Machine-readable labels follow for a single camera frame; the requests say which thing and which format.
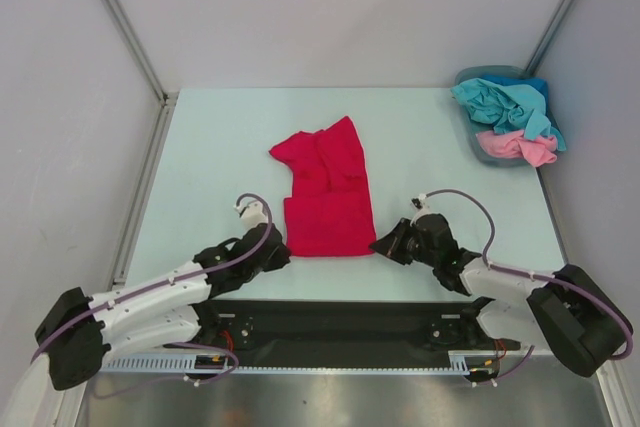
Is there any pink t shirt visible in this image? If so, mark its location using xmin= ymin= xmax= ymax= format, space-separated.
xmin=476 ymin=130 xmax=559 ymax=168

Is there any left light blue cable duct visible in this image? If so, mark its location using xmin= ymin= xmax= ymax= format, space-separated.
xmin=101 ymin=353 xmax=233 ymax=374

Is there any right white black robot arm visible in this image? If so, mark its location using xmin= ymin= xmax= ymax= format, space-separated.
xmin=370 ymin=213 xmax=633 ymax=377

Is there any right aluminium frame post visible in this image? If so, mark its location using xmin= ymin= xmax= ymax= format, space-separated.
xmin=524 ymin=0 xmax=578 ymax=76

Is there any light blue cable duct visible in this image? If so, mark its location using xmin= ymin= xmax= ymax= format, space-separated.
xmin=448 ymin=350 xmax=507 ymax=374
xmin=101 ymin=353 xmax=233 ymax=374

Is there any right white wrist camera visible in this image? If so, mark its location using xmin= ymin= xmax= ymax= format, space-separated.
xmin=411 ymin=193 xmax=432 ymax=215

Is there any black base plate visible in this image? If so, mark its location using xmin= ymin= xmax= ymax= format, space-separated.
xmin=192 ymin=300 xmax=520 ymax=370

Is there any red t shirt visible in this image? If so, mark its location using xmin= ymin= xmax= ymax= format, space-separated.
xmin=269 ymin=116 xmax=376 ymax=258

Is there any left aluminium frame post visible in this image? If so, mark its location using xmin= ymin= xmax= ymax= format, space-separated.
xmin=72 ymin=0 xmax=179 ymax=108

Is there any aluminium frame post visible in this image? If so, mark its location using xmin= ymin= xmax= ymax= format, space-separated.
xmin=524 ymin=0 xmax=578 ymax=76
xmin=72 ymin=0 xmax=179 ymax=108

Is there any dark blue t shirt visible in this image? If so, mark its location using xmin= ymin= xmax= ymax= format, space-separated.
xmin=482 ymin=75 xmax=549 ymax=100

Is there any grey plastic bin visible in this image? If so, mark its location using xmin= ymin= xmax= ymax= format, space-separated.
xmin=451 ymin=65 xmax=566 ymax=168

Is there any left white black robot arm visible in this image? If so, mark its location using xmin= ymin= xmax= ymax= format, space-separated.
xmin=35 ymin=223 xmax=291 ymax=391

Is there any right light blue cable duct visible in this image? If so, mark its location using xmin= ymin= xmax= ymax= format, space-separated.
xmin=448 ymin=350 xmax=507 ymax=374

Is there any light blue t shirt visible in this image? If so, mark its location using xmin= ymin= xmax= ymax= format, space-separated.
xmin=451 ymin=78 xmax=566 ymax=152

